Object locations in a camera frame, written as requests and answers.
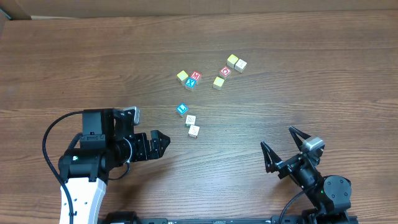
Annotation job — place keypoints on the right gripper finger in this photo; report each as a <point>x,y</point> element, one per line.
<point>298,136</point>
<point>271,159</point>

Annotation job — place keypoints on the white block far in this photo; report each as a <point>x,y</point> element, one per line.
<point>240,65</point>

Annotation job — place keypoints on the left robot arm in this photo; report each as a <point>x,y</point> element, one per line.
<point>107,141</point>

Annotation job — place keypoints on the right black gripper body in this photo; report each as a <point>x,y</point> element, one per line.
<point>289,165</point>

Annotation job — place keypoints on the yellow block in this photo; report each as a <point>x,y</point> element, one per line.
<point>218,83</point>
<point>182,77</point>
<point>232,60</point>

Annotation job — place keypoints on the yellow block far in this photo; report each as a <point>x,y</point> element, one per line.
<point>232,60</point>

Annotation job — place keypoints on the red edged wooden block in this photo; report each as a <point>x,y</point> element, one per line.
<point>193,131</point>

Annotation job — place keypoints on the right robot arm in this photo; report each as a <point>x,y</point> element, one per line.
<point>330,195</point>

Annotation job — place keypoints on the blue wooden block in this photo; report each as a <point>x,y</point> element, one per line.
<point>182,109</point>

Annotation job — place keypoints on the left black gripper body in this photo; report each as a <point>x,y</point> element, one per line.
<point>142,146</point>

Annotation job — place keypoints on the blue X block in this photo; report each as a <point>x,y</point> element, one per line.
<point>190,84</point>

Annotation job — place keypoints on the green edged wooden block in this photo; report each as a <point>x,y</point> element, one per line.
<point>190,120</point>

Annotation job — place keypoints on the red circle block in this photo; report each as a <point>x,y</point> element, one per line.
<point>225,72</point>

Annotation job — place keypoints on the yellow block left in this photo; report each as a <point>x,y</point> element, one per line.
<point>182,77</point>

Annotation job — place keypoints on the yellow block middle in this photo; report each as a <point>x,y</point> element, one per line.
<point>218,83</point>

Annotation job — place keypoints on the red M block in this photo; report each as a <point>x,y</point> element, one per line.
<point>196,76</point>

